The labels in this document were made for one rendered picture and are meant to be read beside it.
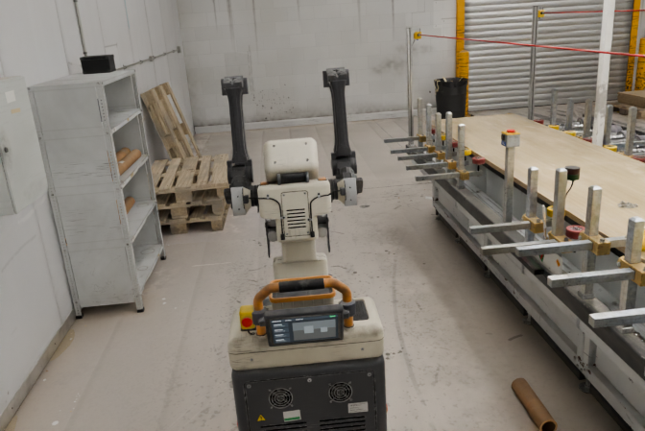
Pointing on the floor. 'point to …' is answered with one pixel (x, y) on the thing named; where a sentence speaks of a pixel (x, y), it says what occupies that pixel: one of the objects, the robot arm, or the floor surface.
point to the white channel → (606, 44)
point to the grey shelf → (98, 185)
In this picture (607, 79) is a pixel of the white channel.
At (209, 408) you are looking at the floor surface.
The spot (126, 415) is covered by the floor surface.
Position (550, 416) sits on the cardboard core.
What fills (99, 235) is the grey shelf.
